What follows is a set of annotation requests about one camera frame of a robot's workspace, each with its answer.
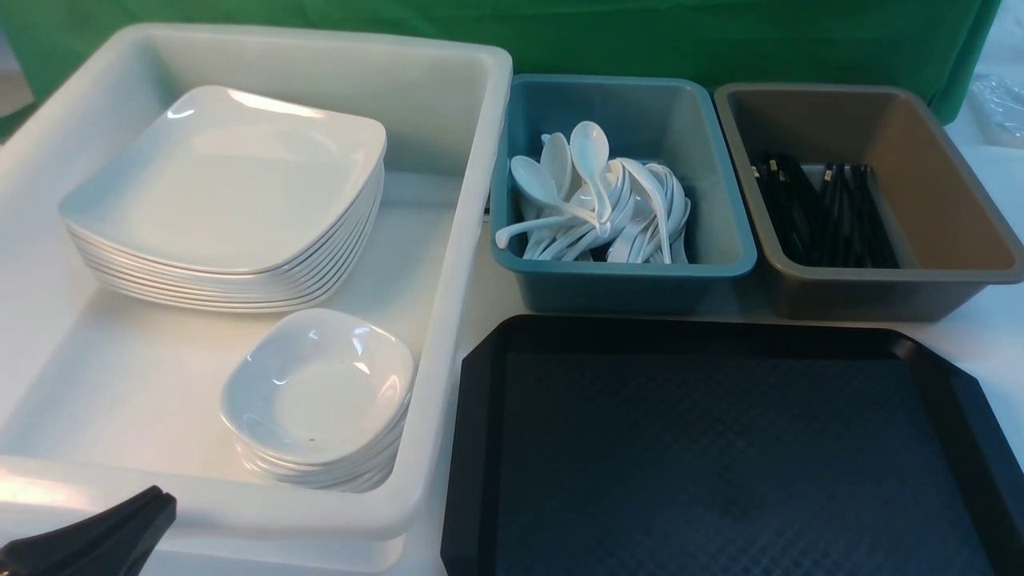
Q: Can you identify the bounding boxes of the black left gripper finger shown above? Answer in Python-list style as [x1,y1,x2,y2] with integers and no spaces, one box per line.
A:
[1,486,177,575]

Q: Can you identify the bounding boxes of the large white plastic tub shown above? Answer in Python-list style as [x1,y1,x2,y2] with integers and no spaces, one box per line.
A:
[2,23,513,575]

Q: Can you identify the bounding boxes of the stack of small white bowls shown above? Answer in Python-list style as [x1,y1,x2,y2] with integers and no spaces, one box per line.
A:
[220,308,417,494]

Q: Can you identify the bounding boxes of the stack of white square plates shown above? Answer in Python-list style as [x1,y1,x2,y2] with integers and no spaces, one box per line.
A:
[58,85,387,314]

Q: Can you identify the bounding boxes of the black serving tray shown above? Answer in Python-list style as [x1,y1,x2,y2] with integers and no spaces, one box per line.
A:
[440,316,1023,575]

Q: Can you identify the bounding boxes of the pile of white soup spoons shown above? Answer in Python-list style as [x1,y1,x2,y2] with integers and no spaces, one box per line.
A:
[494,121,692,265]

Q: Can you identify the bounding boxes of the teal plastic bin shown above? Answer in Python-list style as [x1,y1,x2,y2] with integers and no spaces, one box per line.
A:
[490,74,758,316]

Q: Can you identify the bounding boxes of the pile of black chopsticks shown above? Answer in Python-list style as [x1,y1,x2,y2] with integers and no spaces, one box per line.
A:
[752,154,900,269]

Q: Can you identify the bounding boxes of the brown plastic bin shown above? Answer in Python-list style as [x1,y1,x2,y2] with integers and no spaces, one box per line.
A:
[714,82,1022,321]

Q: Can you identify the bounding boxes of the green backdrop cloth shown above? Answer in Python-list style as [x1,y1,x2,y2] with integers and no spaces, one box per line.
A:
[1,1,1001,123]

